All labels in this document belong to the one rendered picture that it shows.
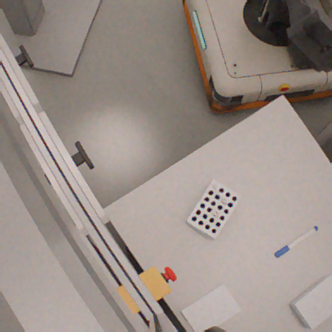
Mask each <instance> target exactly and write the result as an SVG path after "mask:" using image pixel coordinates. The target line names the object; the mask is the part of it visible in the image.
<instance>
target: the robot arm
mask: <svg viewBox="0 0 332 332"><path fill-rule="evenodd" d="M286 2H287V3H288V8H289V17H290V27H289V28H287V29H286V30H287V32H288V36H289V38H290V40H291V41H292V42H293V43H295V44H296V45H297V46H298V47H299V49H300V50H301V51H302V52H303V53H305V54H306V55H307V56H308V57H309V59H308V60H309V61H310V65H311V66H312V67H313V68H314V69H315V70H316V72H318V73H320V72H322V71H324V72H325V73H329V72H332V19H330V18H329V17H328V16H327V15H326V13H325V11H324V9H323V7H322V5H321V4H320V2H319V0H286Z"/></svg>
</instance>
